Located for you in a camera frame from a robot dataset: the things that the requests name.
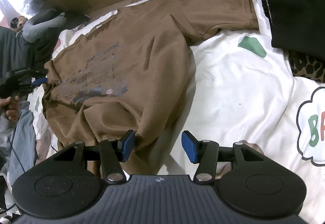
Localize small bear doll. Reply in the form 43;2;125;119
11;16;28;32

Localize dark green pillow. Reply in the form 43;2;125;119
0;26;35;78

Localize clear plastic bag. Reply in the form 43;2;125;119
23;0;47;16

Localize person left hand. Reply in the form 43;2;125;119
0;96;20;122

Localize black garment right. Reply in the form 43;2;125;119
262;0;324;60

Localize leopard print cloth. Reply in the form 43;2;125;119
289;52;325;83

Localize grey plush toy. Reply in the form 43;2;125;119
16;9;67;43

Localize brown t-shirt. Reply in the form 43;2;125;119
42;0;258;174

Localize blue jeans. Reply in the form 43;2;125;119
1;101;36;186

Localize black garment left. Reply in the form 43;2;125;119
32;11;91;69

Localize white bear print duvet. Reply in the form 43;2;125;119
28;0;324;223

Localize black garment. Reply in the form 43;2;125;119
32;11;91;69
262;0;324;60

